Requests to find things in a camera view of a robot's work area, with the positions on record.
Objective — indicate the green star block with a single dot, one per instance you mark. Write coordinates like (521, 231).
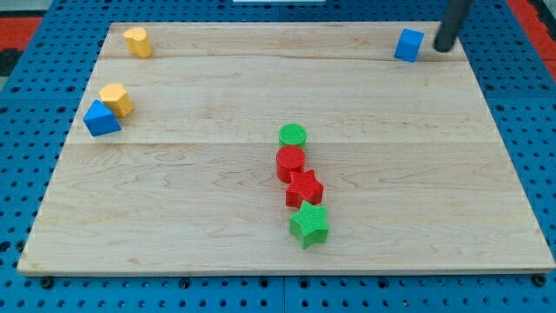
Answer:
(309, 224)

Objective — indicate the red cylinder block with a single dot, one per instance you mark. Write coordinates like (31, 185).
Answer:
(289, 158)

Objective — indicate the red star block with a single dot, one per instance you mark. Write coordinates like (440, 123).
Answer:
(304, 186)

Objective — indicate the yellow hexagon block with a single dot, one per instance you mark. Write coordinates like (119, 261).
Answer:
(116, 98)

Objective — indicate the green cylinder block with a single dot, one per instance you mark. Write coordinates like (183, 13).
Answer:
(292, 134)

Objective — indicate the blue cube block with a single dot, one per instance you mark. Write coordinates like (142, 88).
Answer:
(408, 46)

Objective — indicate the light wooden board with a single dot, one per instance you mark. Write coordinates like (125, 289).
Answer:
(417, 180)

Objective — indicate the blue triangle block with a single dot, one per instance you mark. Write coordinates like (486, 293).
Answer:
(100, 120)

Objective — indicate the yellow heart block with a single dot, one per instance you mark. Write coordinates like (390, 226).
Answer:
(138, 42)

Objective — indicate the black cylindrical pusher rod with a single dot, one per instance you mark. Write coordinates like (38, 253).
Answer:
(455, 15)

